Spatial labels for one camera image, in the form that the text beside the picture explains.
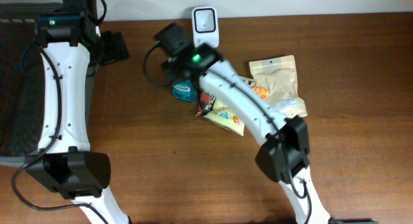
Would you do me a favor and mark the teal mouthwash bottle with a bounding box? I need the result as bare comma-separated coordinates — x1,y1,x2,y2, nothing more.
172,81,197,102

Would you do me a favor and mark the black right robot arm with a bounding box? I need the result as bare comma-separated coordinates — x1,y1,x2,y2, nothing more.
154,23,332,224

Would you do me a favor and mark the grey plastic mesh basket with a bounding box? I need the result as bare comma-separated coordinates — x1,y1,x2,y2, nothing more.
1,6,99,167

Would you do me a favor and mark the white barcode scanner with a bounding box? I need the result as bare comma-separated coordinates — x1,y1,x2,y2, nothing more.
191,6,219,48

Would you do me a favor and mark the beige kraft paper pouch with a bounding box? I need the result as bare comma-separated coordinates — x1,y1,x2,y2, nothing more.
248,55,308,118

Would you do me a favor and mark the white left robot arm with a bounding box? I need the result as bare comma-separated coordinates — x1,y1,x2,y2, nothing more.
21,0,131,223

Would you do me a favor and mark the yellow snack chip bag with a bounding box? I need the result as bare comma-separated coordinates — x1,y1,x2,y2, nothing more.
205,99,245,136

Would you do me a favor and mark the small orange juice carton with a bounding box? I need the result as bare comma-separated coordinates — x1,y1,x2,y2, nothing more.
252,86,269,101

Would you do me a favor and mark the black red snack packet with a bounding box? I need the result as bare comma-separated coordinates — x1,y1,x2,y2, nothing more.
195,92,216,116

